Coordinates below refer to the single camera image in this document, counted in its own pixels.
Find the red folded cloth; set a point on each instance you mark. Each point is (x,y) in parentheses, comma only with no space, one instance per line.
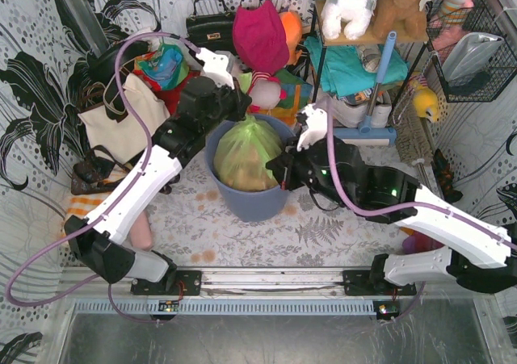
(171,97)

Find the pink eyeglass case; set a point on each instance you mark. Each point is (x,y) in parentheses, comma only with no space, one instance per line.
(140,234)

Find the yellow duck plush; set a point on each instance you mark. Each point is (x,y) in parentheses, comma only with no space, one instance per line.
(424,99)

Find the blue plastic trash bin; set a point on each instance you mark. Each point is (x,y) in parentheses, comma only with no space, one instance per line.
(249,206)

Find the teal folded cloth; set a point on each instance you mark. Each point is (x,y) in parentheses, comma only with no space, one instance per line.
(343,73)

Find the purple and orange sock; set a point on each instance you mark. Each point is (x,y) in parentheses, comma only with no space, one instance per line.
(417,242)

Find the magenta hanging cloth bag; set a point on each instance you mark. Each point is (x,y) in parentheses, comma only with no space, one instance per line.
(259,38)

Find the silver foil pouch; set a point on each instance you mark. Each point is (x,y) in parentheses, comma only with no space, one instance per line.
(470,55)

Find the dark butterfly toy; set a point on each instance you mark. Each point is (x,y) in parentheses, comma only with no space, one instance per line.
(444,176)

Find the brown teddy bear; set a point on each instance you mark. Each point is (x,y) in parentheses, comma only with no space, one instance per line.
(410,13)

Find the white dog plush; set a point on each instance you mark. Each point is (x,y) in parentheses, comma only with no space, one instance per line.
(348,17)

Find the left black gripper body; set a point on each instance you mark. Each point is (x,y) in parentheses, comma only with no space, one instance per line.
(237,102)

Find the black wire basket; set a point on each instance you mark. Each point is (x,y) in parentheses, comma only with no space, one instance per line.
(488,83)

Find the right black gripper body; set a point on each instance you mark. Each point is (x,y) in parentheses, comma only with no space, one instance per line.
(288,168)

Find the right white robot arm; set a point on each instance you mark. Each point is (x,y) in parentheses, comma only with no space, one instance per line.
(476,255)

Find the beige chenille duster mop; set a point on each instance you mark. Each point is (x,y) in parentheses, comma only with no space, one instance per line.
(412,143)

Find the blue handled floor mop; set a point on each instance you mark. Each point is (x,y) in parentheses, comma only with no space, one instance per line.
(365,134)

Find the colourful rainbow bag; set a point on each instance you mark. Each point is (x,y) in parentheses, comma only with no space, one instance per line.
(163,69)

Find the pink and white plush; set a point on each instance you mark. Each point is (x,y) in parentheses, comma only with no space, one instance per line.
(265,91)

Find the orange plush toy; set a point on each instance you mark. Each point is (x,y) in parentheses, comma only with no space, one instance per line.
(292,24)

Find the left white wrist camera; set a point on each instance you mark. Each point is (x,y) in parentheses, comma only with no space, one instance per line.
(217,66)

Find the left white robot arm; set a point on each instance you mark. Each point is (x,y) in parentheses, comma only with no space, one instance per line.
(101,243)

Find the black round hat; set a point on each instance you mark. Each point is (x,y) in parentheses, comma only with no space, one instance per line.
(101,69)

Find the black metal shelf rack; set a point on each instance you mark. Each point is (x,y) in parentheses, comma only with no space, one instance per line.
(369,38)

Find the rainbow striped folded cloth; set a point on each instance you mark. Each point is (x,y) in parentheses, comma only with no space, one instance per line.
(298,92)

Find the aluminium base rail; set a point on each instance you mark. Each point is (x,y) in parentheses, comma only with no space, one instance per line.
(245,291)

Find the white shoe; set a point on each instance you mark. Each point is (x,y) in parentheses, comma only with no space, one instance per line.
(350,116)

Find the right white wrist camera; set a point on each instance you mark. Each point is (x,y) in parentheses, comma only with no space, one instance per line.
(313,121)

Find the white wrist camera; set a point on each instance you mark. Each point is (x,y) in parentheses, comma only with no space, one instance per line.
(313,121)
(217,66)

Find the green plastic trash bag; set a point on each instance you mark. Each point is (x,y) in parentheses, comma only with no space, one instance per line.
(242,153)

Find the orange checkered towel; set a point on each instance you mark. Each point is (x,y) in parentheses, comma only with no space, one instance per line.
(81,205)

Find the black leather handbag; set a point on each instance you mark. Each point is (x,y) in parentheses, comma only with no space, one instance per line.
(214,31)

